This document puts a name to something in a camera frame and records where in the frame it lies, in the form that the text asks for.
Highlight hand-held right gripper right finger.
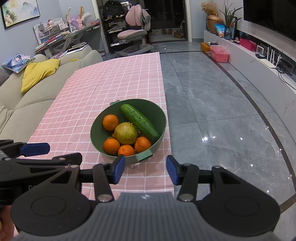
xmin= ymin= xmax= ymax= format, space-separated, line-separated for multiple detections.
xmin=166 ymin=155 xmax=243 ymax=202

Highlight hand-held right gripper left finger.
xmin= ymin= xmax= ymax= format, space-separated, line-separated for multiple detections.
xmin=50 ymin=154 xmax=126 ymax=202

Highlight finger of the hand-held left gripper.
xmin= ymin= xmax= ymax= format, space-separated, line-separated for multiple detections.
xmin=52 ymin=152 xmax=83 ymax=166
xmin=9 ymin=142 xmax=51 ymax=157

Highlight small orange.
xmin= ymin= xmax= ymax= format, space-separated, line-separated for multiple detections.
xmin=118 ymin=145 xmax=135 ymax=157

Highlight green colander bowl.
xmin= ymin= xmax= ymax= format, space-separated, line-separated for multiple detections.
xmin=90 ymin=99 xmax=167 ymax=168

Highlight large blemished orange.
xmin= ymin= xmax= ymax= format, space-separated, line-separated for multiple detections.
xmin=103 ymin=114 xmax=119 ymax=131

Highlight green cucumber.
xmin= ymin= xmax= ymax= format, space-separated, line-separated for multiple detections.
xmin=120 ymin=104 xmax=160 ymax=143

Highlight person's left hand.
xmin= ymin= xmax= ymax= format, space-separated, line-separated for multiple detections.
xmin=0 ymin=205 xmax=15 ymax=240

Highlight large yellow-green pear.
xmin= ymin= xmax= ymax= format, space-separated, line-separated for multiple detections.
xmin=114 ymin=122 xmax=139 ymax=145

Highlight beige sofa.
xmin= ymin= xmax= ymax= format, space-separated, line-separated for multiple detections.
xmin=0 ymin=45 xmax=104 ymax=140

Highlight yellow pillow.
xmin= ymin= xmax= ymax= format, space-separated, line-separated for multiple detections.
xmin=21 ymin=59 xmax=60 ymax=93

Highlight blue printed pillow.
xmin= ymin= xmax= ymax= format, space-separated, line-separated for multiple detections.
xmin=2 ymin=54 xmax=36 ymax=74

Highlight pink checked tablecloth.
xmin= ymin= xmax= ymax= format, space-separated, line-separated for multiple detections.
xmin=13 ymin=52 xmax=176 ymax=235

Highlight cluttered study desk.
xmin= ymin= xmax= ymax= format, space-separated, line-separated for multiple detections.
xmin=33 ymin=20 xmax=101 ymax=58

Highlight pink storage box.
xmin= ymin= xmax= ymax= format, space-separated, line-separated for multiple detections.
xmin=210 ymin=44 xmax=230 ymax=63

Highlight orange box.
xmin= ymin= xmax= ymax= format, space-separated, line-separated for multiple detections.
xmin=200 ymin=42 xmax=212 ymax=54

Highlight white tv cabinet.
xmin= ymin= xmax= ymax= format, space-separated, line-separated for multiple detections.
xmin=203 ymin=30 xmax=296 ymax=232

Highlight pink desk chair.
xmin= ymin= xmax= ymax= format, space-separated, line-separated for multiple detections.
xmin=116 ymin=4 xmax=155 ymax=58

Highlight black shelf rack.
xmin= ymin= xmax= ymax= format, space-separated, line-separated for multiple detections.
xmin=100 ymin=0 xmax=130 ymax=54

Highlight magenta box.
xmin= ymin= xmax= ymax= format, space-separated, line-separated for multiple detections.
xmin=239 ymin=38 xmax=258 ymax=52

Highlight white router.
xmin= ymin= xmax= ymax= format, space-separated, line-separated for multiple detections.
xmin=264 ymin=47 xmax=282 ymax=69

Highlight green plant in glass vase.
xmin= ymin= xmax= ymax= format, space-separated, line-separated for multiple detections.
xmin=218 ymin=2 xmax=243 ymax=41

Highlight blue snack bag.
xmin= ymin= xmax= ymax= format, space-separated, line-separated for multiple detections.
xmin=214 ymin=24 xmax=225 ymax=37

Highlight gold vase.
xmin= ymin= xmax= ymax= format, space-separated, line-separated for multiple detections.
xmin=206 ymin=14 xmax=224 ymax=35

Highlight black backpack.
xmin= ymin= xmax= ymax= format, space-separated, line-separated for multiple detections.
xmin=102 ymin=0 xmax=119 ymax=18

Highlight dried flower bunch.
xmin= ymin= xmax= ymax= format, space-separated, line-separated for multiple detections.
xmin=201 ymin=1 xmax=218 ymax=15

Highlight black television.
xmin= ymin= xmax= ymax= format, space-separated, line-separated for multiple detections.
xmin=243 ymin=0 xmax=296 ymax=43

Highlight framed wall painting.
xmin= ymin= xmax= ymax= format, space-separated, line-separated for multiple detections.
xmin=0 ymin=0 xmax=41 ymax=30

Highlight black cables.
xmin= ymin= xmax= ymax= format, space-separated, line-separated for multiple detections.
xmin=277 ymin=66 xmax=296 ymax=90

